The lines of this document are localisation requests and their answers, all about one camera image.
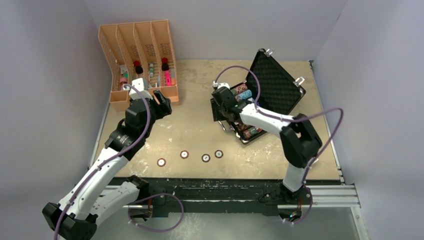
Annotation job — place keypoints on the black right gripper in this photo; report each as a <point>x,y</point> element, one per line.
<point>216,116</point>

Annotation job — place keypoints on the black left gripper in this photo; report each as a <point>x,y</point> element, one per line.
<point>164,108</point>

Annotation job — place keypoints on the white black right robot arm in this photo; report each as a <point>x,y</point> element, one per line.
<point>300,141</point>

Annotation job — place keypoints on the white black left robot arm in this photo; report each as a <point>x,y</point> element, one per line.
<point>78,215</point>

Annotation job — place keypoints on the pink highlighter marker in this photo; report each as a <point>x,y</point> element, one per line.
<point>168,78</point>

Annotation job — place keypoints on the red black marker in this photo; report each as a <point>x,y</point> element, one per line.
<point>138,67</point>
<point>165,64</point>

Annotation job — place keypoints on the red white poker chip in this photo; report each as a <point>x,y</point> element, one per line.
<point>161,162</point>
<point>184,154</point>

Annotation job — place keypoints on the peach plastic desk organizer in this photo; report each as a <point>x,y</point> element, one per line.
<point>147,42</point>

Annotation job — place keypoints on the black aluminium poker case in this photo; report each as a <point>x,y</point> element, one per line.
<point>279,92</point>

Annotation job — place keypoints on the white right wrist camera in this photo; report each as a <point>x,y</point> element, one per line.
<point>217,85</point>

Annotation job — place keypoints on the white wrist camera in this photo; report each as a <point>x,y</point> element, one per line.
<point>137,89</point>
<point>217,85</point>

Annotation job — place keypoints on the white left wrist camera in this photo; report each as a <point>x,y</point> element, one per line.
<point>137,89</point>

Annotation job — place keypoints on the black metal base rail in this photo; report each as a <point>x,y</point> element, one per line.
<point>227,196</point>

